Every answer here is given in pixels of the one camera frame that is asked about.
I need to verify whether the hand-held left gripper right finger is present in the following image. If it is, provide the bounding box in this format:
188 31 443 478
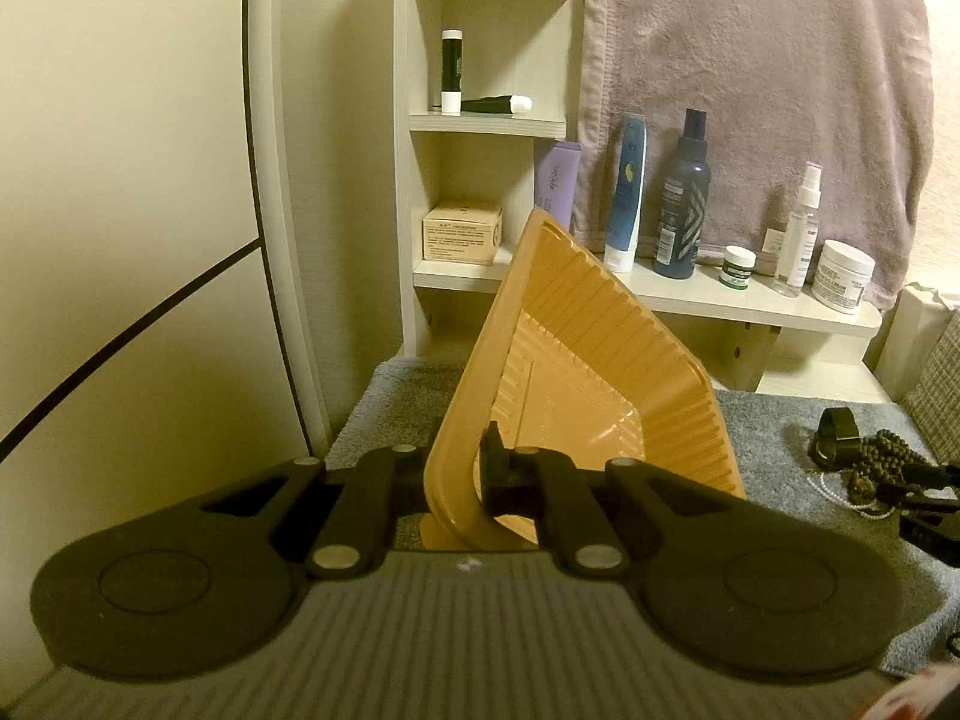
480 420 758 580

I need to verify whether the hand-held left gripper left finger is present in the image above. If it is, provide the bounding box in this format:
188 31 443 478
196 446 430 580

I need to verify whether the orange plastic tray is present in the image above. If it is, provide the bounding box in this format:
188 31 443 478
421 206 749 552

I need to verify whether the white pearl bracelet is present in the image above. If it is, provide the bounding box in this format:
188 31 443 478
806 465 897 520

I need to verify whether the brown bead necklace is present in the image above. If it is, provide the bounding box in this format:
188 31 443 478
844 429 946 515

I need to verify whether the beige cardboard box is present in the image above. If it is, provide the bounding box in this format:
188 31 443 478
421 201 503 267

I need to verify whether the white wooden shelf unit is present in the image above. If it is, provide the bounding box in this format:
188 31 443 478
394 0 884 395

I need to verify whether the grey fluffy mat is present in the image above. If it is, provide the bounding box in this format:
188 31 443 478
326 356 960 680

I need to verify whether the purple tube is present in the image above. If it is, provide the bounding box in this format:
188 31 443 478
534 140 582 237

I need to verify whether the white and blue tube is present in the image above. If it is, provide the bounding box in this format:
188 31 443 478
602 112 648 273

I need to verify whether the small green jar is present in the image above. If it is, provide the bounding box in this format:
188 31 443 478
718 245 757 291

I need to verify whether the dark blue spray bottle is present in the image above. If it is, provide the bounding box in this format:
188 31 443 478
651 108 712 281

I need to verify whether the black smartwatch band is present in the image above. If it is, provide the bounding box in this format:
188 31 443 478
808 406 863 466

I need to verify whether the black tube with white cap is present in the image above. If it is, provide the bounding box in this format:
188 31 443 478
459 94 533 119

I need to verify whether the clear spray bottle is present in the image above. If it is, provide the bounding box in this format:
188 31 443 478
775 162 824 297

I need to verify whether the white cream jar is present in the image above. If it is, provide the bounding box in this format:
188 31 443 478
814 238 877 314

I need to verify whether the black stick with white cap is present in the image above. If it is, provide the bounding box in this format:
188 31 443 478
440 28 464 116

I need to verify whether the cream wardrobe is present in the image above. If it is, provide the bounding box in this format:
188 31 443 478
0 0 331 466

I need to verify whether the grey woven pillow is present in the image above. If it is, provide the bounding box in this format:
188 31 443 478
904 349 960 458

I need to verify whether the pink patterned bedsheet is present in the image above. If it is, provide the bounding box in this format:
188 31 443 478
874 658 960 720

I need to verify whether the pink hanging towel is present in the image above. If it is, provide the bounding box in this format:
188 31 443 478
574 0 935 308

